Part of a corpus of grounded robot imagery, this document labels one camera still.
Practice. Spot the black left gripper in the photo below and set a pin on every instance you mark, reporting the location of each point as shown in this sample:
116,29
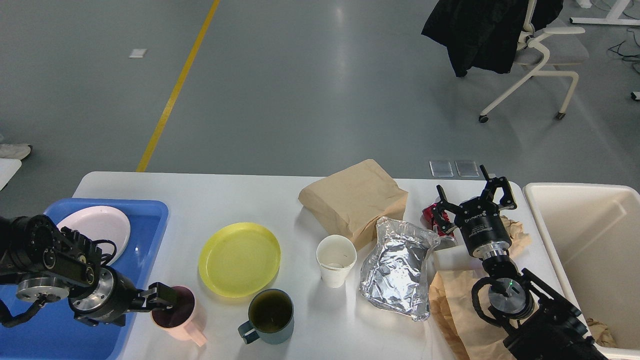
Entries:
116,295

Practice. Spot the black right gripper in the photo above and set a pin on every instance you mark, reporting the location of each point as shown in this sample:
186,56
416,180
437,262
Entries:
478,219

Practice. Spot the pink mug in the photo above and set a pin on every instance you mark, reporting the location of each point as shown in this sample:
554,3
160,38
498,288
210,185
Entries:
185,321

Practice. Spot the yellow plate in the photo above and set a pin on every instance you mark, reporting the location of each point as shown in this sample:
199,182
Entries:
239,260

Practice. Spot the dark green mug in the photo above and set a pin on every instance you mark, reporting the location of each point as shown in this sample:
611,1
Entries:
270,317

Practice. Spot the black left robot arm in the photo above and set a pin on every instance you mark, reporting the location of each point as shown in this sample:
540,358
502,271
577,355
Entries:
49,264

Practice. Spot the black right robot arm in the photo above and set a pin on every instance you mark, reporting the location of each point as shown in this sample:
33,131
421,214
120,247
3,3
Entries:
540,323

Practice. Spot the right floor outlet plate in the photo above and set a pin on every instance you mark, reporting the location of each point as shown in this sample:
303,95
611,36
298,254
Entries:
467,169

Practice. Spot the floor outlet plate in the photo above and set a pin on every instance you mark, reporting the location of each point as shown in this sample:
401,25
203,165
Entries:
467,169
441,169

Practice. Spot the crushed red can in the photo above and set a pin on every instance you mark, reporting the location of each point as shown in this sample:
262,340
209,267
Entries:
446,241

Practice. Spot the white tissue block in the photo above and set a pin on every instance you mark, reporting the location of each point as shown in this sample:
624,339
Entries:
454,258

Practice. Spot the crumpled brown paper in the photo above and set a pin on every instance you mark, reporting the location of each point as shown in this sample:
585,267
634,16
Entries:
519,239

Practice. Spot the left floor outlet plate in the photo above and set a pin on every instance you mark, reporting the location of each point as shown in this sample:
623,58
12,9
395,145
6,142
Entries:
441,169

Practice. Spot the pink plate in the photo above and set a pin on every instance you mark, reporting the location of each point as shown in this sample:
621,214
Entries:
101,223

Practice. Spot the silver foil bag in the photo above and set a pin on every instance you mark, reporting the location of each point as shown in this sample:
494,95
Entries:
393,276

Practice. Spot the blue plastic tray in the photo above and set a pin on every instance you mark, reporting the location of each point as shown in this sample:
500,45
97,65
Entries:
53,333

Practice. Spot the white waste bin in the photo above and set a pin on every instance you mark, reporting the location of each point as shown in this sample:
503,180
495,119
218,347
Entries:
592,235

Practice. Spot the flat brown paper bag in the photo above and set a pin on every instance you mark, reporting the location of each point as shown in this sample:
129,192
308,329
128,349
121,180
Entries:
451,305

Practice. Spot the white paper cup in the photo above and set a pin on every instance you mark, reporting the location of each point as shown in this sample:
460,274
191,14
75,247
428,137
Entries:
336,256

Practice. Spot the crumpled paper in bin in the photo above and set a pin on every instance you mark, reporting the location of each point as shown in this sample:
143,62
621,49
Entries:
601,333

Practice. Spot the black jacket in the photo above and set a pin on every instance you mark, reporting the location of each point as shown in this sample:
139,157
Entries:
480,34

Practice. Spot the white office chair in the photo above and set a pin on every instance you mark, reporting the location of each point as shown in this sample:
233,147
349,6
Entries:
546,51

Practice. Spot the person in light clothes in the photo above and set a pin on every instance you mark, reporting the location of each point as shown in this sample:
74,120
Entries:
14,151

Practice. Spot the white desk leg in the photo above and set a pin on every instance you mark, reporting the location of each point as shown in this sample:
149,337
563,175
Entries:
615,13

